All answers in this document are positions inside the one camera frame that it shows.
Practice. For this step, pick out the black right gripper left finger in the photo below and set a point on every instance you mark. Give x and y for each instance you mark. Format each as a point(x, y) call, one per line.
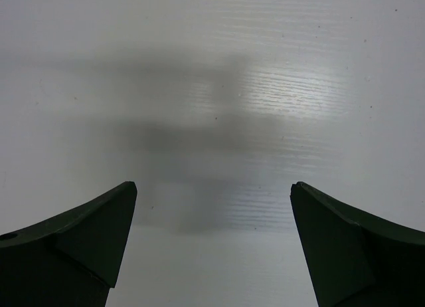
point(71, 259)

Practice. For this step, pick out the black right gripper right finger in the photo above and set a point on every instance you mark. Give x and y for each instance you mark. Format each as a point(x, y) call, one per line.
point(355, 258)

